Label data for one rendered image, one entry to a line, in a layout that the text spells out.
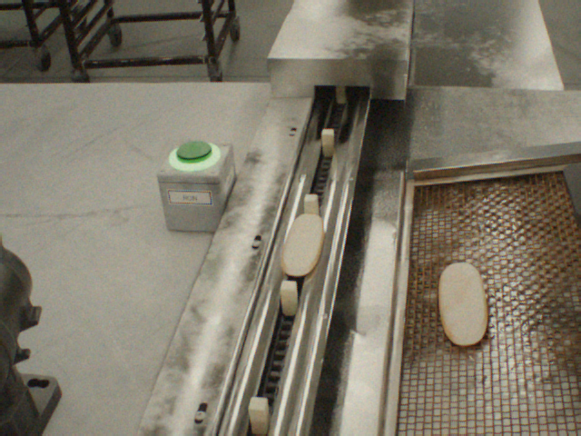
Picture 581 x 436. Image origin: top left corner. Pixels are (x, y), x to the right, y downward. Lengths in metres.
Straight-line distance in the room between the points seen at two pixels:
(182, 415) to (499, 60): 0.83
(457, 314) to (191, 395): 0.22
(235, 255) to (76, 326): 0.17
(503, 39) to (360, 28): 0.33
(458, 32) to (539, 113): 0.31
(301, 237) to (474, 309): 0.22
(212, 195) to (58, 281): 0.19
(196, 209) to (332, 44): 0.32
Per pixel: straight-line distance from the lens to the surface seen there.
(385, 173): 0.94
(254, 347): 0.67
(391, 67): 1.00
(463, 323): 0.61
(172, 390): 0.63
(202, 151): 0.84
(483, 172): 0.79
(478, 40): 1.32
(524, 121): 1.07
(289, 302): 0.70
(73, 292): 0.82
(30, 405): 0.67
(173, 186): 0.83
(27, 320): 0.62
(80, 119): 1.15
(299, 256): 0.75
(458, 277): 0.65
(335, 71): 1.00
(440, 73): 1.20
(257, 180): 0.86
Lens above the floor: 1.32
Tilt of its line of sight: 36 degrees down
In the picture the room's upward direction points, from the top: 5 degrees counter-clockwise
